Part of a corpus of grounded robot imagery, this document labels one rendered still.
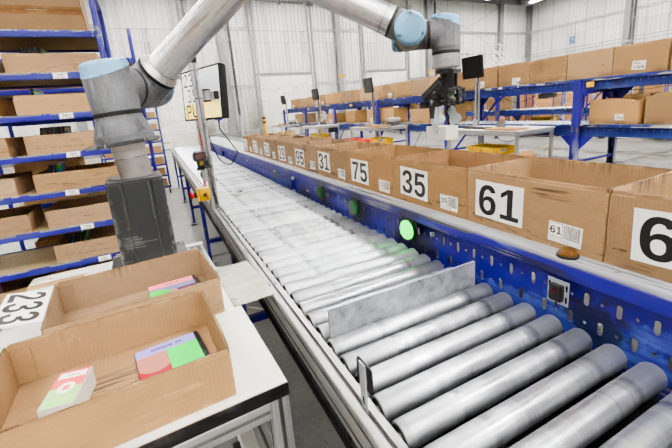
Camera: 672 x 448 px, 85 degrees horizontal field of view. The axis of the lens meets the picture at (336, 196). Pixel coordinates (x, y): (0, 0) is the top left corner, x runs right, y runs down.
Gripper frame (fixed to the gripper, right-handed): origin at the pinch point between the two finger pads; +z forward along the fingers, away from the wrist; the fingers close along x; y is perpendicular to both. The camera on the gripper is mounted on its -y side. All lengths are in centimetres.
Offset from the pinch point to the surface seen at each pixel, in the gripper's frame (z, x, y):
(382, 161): 12.8, -7.9, -26.8
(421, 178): 16.5, -8.2, -1.7
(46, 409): 36, -115, 31
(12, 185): 16, -160, -139
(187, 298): 32, -90, 11
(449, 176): 13.9, -8.0, 12.2
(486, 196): 17.7, -8.3, 27.3
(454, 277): 37, -24, 31
